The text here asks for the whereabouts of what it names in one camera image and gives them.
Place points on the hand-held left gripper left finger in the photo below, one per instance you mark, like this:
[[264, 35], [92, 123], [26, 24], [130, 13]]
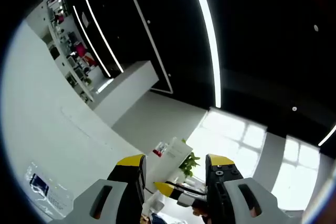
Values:
[[123, 190]]

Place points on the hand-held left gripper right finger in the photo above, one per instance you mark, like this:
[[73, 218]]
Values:
[[225, 195]]

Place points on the white skincare tube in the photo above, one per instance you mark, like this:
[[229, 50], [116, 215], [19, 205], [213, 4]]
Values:
[[178, 150]]

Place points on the clear skincare sachet blue label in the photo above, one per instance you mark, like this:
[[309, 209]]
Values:
[[39, 183]]

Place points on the white plant pot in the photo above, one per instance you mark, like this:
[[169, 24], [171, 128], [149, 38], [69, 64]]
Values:
[[179, 176]]

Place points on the green potted plant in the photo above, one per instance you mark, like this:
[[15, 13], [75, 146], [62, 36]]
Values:
[[190, 162]]

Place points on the white office desk row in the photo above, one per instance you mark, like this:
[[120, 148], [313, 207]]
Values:
[[65, 58]]

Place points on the long curved ceiling light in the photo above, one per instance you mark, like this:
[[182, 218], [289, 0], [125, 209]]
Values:
[[210, 37]]

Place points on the row of ceiling light strips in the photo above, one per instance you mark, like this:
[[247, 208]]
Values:
[[97, 30]]

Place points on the red blue wall screen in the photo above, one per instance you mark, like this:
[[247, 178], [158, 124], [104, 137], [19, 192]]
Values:
[[81, 51]]

